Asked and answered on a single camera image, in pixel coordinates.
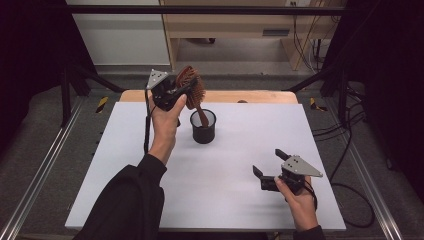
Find aluminium rail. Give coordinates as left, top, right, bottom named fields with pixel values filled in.
left=0, top=96, right=86, bottom=240
left=323, top=99, right=405, bottom=240

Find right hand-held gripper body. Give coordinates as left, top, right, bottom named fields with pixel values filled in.
left=260, top=154, right=324, bottom=197

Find white cabinet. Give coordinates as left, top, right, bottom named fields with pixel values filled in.
left=65, top=0, right=171, bottom=72

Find black mesh cup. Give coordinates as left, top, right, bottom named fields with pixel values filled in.
left=189, top=108, right=218, bottom=145

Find yellow black tape strip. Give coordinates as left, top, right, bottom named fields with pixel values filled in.
left=308, top=96, right=328, bottom=113
left=95, top=96, right=110, bottom=114

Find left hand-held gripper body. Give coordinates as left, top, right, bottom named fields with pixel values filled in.
left=145, top=68, right=188, bottom=112

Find hanging cables bundle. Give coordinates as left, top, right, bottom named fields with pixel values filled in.
left=290, top=1, right=327, bottom=74

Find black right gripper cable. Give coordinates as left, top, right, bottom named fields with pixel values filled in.
left=304, top=181, right=376, bottom=230

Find person's left hand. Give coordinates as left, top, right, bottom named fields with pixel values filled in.
left=147, top=94, right=188, bottom=155

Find person's right hand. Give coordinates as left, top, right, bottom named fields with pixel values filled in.
left=273, top=175, right=320, bottom=232

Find black metal stand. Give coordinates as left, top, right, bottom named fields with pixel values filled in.
left=59, top=62, right=125, bottom=128
left=285, top=63, right=352, bottom=125

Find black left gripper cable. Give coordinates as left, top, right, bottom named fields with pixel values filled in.
left=142, top=87, right=156, bottom=155

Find light wooden desk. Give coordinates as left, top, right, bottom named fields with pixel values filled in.
left=159, top=0, right=348, bottom=72

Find light wooden table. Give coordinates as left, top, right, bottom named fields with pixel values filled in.
left=119, top=89, right=299, bottom=105

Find wooden paddle hairbrush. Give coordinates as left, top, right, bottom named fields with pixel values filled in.
left=175, top=64, right=210, bottom=129

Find dark curtain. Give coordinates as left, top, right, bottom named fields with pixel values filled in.
left=323, top=0, right=424, bottom=195
left=0, top=0, right=98, bottom=158

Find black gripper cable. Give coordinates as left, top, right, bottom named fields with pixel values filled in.
left=304, top=181, right=376, bottom=230
left=142, top=87, right=156, bottom=155

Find black floor cables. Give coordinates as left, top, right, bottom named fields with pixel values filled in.
left=312, top=83, right=368, bottom=183

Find black horizontal frame bar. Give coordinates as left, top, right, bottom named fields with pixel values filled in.
left=65, top=4, right=349, bottom=16

